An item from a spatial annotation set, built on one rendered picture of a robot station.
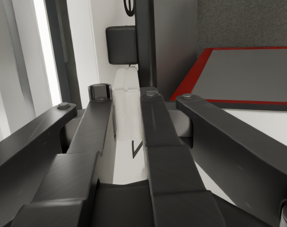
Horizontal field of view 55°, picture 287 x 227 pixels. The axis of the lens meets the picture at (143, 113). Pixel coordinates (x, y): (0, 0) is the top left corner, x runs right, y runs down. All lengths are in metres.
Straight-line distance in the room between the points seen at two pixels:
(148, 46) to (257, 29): 0.92
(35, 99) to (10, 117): 0.02
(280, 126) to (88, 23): 0.26
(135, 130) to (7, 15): 0.10
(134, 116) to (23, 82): 0.08
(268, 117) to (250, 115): 0.02
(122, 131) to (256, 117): 0.24
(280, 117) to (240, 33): 0.76
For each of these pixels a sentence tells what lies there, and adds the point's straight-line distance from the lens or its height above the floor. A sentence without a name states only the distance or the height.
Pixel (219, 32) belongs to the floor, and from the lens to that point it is 1.11.
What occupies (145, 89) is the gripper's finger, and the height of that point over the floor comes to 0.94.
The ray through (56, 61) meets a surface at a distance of 0.22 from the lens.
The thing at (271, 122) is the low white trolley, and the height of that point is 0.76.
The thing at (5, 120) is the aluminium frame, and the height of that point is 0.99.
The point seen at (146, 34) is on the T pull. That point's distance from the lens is 0.20.
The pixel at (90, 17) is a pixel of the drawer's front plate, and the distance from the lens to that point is 0.20.
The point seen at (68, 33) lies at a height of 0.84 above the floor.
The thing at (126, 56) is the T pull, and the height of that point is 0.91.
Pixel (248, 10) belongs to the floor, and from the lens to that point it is 1.10.
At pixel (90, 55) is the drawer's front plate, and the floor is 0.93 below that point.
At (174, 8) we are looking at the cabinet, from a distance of 0.63.
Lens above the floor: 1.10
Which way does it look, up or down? 63 degrees down
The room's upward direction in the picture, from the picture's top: 139 degrees counter-clockwise
